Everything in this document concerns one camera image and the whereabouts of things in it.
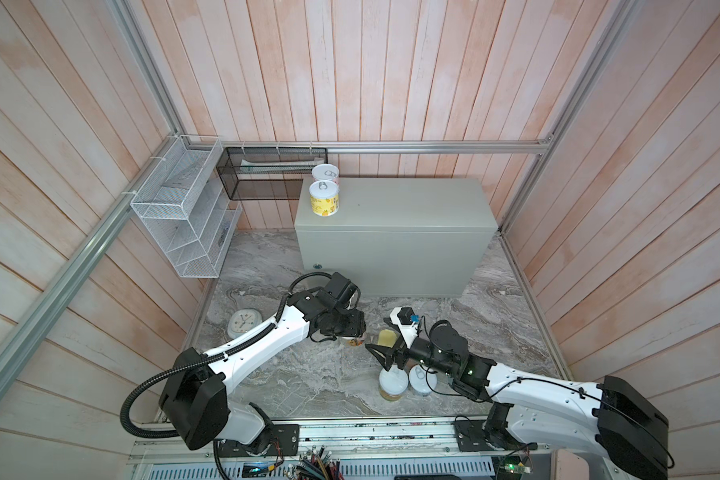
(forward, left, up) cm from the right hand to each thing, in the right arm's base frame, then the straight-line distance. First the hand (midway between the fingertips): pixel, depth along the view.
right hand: (377, 332), depth 75 cm
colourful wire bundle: (-28, +14, -3) cm, 31 cm away
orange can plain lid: (-10, -4, -9) cm, 14 cm away
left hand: (+1, +6, -4) cm, 7 cm away
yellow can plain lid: (-1, +6, -4) cm, 8 cm away
